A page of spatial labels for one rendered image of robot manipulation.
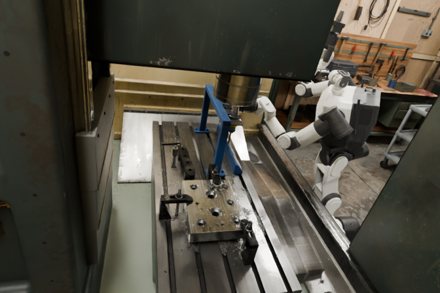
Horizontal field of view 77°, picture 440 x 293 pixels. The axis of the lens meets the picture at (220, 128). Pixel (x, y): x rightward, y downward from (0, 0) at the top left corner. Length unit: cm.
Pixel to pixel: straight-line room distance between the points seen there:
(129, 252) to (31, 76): 106
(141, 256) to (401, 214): 111
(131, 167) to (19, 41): 137
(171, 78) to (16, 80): 149
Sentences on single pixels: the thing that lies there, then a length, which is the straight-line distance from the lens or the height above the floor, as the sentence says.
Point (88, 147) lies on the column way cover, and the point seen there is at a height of 138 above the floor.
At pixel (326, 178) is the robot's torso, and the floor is 83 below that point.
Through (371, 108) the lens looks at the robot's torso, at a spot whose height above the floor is 137.
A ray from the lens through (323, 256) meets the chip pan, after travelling 164.
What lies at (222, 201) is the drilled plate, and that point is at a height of 99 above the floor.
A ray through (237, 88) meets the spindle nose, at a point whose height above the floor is 151.
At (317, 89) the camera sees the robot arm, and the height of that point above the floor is 128.
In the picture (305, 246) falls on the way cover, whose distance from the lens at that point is 157.
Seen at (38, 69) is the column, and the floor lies 162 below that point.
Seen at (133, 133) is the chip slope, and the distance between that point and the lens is 199.
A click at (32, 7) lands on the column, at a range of 55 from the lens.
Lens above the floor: 181
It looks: 28 degrees down
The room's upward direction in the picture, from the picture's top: 11 degrees clockwise
